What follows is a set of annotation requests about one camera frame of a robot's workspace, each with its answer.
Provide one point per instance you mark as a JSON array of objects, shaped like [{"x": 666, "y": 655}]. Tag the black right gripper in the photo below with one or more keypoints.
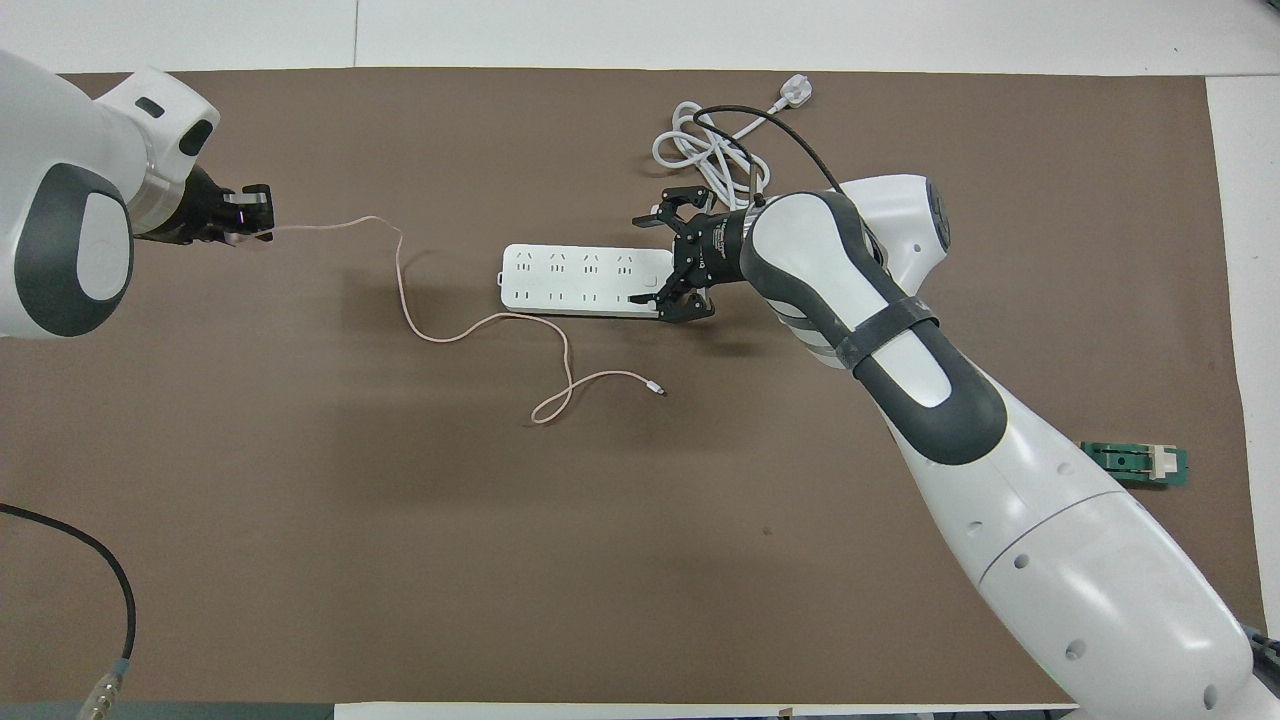
[{"x": 715, "y": 250}]

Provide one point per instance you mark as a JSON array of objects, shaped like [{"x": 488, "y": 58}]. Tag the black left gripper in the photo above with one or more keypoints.
[{"x": 195, "y": 215}]

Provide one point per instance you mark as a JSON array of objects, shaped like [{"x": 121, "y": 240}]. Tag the white power strip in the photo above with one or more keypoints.
[{"x": 580, "y": 280}]

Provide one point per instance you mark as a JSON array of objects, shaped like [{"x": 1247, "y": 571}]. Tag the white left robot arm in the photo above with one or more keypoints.
[{"x": 40, "y": 120}]

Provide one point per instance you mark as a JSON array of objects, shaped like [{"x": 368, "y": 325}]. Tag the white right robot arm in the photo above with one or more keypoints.
[{"x": 1050, "y": 560}]

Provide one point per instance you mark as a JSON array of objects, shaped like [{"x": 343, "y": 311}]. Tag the brown table mat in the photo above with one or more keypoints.
[{"x": 500, "y": 560}]

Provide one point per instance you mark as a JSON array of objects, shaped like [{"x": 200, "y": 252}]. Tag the green knife switch yellow base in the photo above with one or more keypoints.
[{"x": 1140, "y": 463}]

